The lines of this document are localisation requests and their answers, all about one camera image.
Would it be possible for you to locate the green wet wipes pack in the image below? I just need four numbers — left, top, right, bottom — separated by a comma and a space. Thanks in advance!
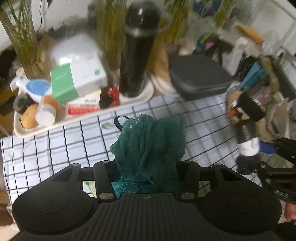
83, 181, 97, 198

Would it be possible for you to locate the black white sock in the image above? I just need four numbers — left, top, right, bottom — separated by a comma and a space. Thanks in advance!
234, 119, 260, 157

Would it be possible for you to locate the teal bath loofah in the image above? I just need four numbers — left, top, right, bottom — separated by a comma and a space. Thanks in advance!
110, 113, 187, 196

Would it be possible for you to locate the person's right hand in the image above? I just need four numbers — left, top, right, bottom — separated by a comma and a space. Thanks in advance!
285, 202, 296, 222

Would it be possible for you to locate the black sponge block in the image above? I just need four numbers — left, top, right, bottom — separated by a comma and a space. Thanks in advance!
237, 92, 266, 122

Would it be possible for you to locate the white plastic tray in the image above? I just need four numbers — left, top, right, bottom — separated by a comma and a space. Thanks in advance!
13, 76, 154, 138

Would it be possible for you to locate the white red medicine box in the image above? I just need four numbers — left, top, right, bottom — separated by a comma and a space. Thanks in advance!
66, 89, 101, 115

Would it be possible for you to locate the white black checkered tablecloth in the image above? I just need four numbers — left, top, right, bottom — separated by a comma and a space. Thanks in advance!
1, 95, 239, 202

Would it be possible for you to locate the white cap pill bottle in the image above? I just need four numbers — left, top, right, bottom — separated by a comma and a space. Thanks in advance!
35, 95, 58, 126

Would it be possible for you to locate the orange egg-shaped pouch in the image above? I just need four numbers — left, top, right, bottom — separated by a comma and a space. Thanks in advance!
20, 104, 38, 129

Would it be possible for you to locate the green white tissue box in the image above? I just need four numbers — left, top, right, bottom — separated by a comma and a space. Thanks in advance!
49, 54, 109, 105

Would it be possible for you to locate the dark grey zip case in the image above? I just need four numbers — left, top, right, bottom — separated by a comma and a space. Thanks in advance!
168, 54, 233, 100

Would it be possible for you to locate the white blue spray bottle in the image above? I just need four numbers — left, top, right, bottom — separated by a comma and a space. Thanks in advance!
10, 76, 52, 103

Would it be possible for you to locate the black tape roll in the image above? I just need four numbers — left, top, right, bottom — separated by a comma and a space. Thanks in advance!
13, 94, 34, 114

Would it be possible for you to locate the middle glass vase with bamboo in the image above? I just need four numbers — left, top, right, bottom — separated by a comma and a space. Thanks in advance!
94, 0, 128, 70

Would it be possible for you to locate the glass vase with bamboo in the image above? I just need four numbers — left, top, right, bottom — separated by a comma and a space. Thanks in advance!
94, 0, 128, 70
1, 1, 43, 79

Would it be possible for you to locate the black thermos bottle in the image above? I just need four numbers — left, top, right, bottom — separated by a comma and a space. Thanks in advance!
119, 1, 161, 97

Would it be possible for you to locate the left glass vase with bamboo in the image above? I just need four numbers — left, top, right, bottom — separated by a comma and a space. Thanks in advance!
1, 1, 43, 79

